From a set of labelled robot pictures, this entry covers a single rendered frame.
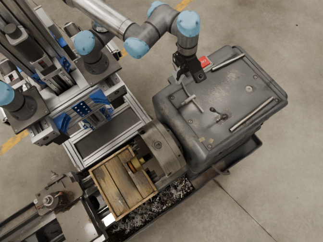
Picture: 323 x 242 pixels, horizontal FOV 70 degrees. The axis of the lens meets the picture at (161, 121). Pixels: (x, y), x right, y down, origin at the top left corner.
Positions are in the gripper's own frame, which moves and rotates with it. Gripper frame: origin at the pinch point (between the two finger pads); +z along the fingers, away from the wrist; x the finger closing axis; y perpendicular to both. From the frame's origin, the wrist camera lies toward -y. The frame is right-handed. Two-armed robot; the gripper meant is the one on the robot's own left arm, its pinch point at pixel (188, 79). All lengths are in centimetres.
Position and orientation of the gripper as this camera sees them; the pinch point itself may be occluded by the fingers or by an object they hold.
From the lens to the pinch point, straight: 107.6
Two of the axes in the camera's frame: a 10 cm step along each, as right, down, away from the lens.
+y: -5.5, -7.7, 3.1
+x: -8.3, 5.4, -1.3
